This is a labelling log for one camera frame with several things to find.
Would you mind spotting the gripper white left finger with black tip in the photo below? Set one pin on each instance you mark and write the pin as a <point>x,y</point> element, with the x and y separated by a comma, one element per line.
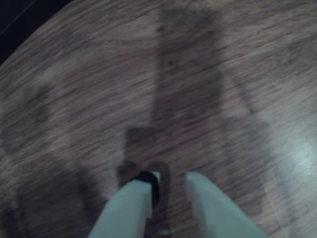
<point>123,210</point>

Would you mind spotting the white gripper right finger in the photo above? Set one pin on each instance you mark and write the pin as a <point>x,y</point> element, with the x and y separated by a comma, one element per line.
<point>215,213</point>

